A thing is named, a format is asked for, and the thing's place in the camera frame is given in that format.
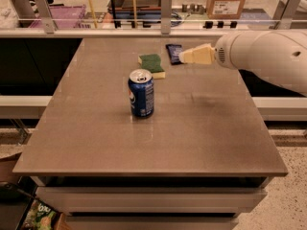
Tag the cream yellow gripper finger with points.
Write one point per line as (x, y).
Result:
(203, 54)

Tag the dark blue RXBAR wrapper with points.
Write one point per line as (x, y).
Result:
(173, 51)

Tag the green and yellow sponge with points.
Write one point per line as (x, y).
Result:
(152, 63)

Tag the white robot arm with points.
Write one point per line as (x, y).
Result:
(278, 56)

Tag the cardboard box with label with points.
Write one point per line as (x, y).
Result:
(224, 9)

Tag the blue Pepsi soda can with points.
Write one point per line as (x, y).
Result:
(141, 92)

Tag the purple plastic crate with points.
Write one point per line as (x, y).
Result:
(63, 17)

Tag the grey drawer cabinet front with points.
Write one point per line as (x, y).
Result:
(151, 208)

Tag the green snack bag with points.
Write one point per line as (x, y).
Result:
(39, 217)

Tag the grey metal railing post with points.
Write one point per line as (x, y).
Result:
(166, 11)

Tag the grey metal right post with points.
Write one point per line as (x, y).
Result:
(287, 16)

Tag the yellow broom handle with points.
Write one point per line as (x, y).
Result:
(93, 13)

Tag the grey metal left post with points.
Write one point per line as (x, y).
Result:
(45, 15)

